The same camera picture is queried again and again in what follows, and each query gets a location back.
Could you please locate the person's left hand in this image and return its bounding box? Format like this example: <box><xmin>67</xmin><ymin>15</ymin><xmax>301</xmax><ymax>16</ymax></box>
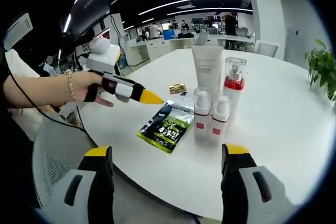
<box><xmin>67</xmin><ymin>71</ymin><xmax>115</xmax><ymax>108</ymax></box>

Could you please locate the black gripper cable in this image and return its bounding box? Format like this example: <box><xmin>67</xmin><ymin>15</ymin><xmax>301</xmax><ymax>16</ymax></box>
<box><xmin>4</xmin><ymin>63</ymin><xmax>87</xmax><ymax>133</ymax></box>

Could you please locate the potted green plant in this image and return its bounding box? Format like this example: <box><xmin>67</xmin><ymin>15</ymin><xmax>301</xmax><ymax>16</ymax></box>
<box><xmin>304</xmin><ymin>39</ymin><xmax>336</xmax><ymax>101</ymax></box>

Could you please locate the large black monitor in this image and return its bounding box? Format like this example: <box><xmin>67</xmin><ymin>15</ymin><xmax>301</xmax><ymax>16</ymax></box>
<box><xmin>70</xmin><ymin>0</ymin><xmax>111</xmax><ymax>36</ymax></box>

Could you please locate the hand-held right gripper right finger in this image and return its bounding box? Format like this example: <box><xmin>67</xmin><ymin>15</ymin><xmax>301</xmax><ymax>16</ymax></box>
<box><xmin>221</xmin><ymin>143</ymin><xmax>297</xmax><ymax>224</ymax></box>

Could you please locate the green black sachet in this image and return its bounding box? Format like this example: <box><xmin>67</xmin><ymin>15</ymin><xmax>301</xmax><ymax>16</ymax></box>
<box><xmin>136</xmin><ymin>100</ymin><xmax>195</xmax><ymax>155</ymax></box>

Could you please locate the grey mesh office chair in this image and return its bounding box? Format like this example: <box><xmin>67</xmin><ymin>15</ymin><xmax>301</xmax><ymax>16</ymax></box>
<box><xmin>33</xmin><ymin>116</ymin><xmax>116</xmax><ymax>209</ymax></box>

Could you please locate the large red-collared skincare bottle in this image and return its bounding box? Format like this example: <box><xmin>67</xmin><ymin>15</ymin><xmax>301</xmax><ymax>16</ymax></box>
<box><xmin>224</xmin><ymin>57</ymin><xmax>247</xmax><ymax>125</ymax></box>

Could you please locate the white laptop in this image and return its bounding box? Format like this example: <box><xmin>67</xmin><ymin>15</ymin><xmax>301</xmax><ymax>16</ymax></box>
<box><xmin>93</xmin><ymin>31</ymin><xmax>112</xmax><ymax>45</ymax></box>

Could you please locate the gold bracelet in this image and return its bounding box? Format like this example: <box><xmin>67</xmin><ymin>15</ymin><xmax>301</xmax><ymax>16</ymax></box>
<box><xmin>65</xmin><ymin>69</ymin><xmax>78</xmax><ymax>103</ymax></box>

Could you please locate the white skincare tube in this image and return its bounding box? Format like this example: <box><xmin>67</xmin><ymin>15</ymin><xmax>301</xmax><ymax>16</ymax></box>
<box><xmin>191</xmin><ymin>45</ymin><xmax>224</xmax><ymax>96</ymax></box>

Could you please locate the white office chair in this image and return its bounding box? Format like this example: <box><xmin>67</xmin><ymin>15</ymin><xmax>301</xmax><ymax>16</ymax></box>
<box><xmin>253</xmin><ymin>39</ymin><xmax>279</xmax><ymax>58</ymax></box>

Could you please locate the small white packet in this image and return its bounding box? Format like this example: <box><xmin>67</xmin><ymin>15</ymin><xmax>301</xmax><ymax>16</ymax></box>
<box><xmin>174</xmin><ymin>91</ymin><xmax>195</xmax><ymax>103</ymax></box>

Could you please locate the small white skincare bottle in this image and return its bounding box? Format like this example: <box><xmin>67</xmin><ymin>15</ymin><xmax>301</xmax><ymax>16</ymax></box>
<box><xmin>193</xmin><ymin>87</ymin><xmax>212</xmax><ymax>141</ymax></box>
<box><xmin>212</xmin><ymin>90</ymin><xmax>233</xmax><ymax>143</ymax></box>

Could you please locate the gold foil sachet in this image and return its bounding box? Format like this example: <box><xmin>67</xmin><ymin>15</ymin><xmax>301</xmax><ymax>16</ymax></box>
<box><xmin>169</xmin><ymin>83</ymin><xmax>187</xmax><ymax>95</ymax></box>

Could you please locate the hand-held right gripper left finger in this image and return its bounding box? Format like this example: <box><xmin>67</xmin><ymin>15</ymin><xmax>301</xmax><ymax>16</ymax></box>
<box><xmin>43</xmin><ymin>145</ymin><xmax>115</xmax><ymax>224</ymax></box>

